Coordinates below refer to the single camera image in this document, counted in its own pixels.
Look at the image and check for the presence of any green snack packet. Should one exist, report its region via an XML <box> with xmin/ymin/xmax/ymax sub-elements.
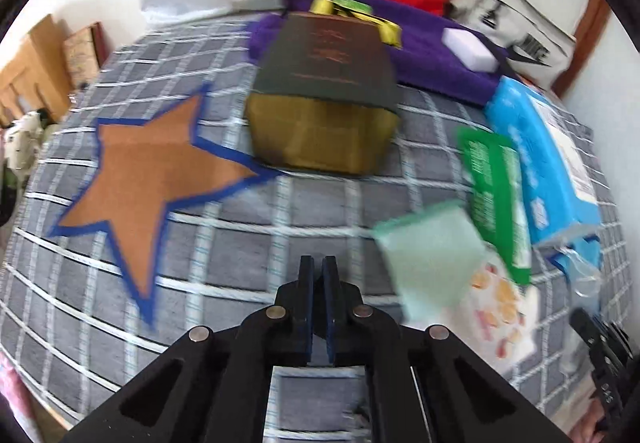
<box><xmin>457</xmin><ymin>125</ymin><xmax>532</xmax><ymax>286</ymax></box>

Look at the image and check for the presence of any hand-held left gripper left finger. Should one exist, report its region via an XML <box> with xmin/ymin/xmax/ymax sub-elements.
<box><xmin>62</xmin><ymin>255</ymin><xmax>317</xmax><ymax>443</ymax></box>

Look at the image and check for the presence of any white sponge block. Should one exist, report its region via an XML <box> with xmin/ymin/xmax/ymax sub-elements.
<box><xmin>441</xmin><ymin>27</ymin><xmax>501</xmax><ymax>72</ymax></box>

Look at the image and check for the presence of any brown wooden door frame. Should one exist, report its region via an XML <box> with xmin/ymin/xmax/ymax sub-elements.
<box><xmin>552</xmin><ymin>0</ymin><xmax>613</xmax><ymax>96</ymax></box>

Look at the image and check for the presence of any fruit print white packet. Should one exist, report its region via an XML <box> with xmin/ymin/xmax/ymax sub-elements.
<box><xmin>452</xmin><ymin>258</ymin><xmax>543</xmax><ymax>369</ymax></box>

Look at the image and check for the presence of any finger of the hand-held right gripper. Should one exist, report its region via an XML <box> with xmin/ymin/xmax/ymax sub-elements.
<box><xmin>570</xmin><ymin>307</ymin><xmax>633</xmax><ymax>364</ymax></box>

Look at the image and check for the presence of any black spotted white cloth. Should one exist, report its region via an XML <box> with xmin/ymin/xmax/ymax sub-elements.
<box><xmin>0</xmin><ymin>110</ymin><xmax>48</xmax><ymax>174</ymax></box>

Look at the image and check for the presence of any purple towel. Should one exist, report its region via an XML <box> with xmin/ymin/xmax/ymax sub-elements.
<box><xmin>247</xmin><ymin>0</ymin><xmax>511</xmax><ymax>106</ymax></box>

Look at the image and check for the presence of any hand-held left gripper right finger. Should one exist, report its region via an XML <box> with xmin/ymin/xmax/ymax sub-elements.
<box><xmin>322</xmin><ymin>255</ymin><xmax>576</xmax><ymax>443</ymax></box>

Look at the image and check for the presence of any wooden headboard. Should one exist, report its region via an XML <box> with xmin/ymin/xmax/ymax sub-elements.
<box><xmin>0</xmin><ymin>14</ymin><xmax>73</xmax><ymax>126</ymax></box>

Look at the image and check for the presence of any yellow green packet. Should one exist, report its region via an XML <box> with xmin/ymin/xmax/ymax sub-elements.
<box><xmin>309</xmin><ymin>0</ymin><xmax>403</xmax><ymax>48</ymax></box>

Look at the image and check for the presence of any dark green gold tea box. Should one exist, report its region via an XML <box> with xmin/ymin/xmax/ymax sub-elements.
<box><xmin>244</xmin><ymin>12</ymin><xmax>401</xmax><ymax>176</ymax></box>

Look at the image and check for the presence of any pale green sponge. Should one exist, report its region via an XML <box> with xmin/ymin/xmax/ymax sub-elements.
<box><xmin>372</xmin><ymin>200</ymin><xmax>488</xmax><ymax>324</ymax></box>

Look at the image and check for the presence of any blue tissue pack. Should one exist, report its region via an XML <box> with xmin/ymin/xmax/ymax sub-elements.
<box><xmin>484</xmin><ymin>77</ymin><xmax>603</xmax><ymax>299</ymax></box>

